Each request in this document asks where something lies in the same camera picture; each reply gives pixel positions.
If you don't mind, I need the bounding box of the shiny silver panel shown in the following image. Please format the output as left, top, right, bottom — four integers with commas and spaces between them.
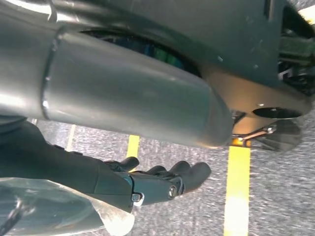
0, 177, 135, 236

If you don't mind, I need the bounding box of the silver grey robot body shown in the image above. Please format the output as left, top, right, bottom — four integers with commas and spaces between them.
0, 0, 315, 152

